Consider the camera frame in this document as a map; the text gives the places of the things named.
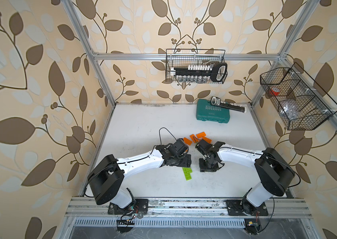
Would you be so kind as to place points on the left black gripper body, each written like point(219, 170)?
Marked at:
point(179, 160)

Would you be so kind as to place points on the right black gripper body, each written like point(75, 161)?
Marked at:
point(206, 165)

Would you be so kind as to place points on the green brick long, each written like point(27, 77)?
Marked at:
point(189, 170)

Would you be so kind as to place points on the green brick lowest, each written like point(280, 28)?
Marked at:
point(187, 177)

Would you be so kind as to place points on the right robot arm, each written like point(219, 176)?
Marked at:
point(274, 172)

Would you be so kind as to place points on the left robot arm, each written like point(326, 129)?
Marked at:
point(105, 180)

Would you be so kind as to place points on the orange brick upper left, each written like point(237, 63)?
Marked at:
point(187, 141)

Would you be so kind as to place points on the orange brick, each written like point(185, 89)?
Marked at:
point(207, 139)
point(201, 135)
point(187, 141)
point(194, 138)

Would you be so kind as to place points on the orange brick far left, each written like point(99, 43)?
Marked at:
point(207, 139)

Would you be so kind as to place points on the orange brick centre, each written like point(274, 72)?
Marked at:
point(194, 138)

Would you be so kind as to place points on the orange brick top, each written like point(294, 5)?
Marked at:
point(201, 135)

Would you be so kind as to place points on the green tool case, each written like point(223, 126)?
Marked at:
point(207, 112)

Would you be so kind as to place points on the clear plastic bag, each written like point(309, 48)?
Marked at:
point(289, 110)

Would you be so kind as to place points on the red tape roll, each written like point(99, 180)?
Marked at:
point(274, 91)

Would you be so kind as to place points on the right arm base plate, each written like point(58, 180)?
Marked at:
point(246, 207)

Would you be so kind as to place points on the socket rail on case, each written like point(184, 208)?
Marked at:
point(215, 101)

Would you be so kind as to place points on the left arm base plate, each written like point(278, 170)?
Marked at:
point(137, 206)

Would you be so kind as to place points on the socket rail in basket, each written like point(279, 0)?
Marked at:
point(215, 73)

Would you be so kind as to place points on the aluminium front rail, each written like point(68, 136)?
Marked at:
point(277, 208)

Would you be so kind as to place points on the back wire basket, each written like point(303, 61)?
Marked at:
point(184, 57)

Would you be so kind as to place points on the wire basket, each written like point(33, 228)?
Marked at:
point(184, 57)
point(315, 104)

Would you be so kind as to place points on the right wire basket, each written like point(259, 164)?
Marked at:
point(315, 104)

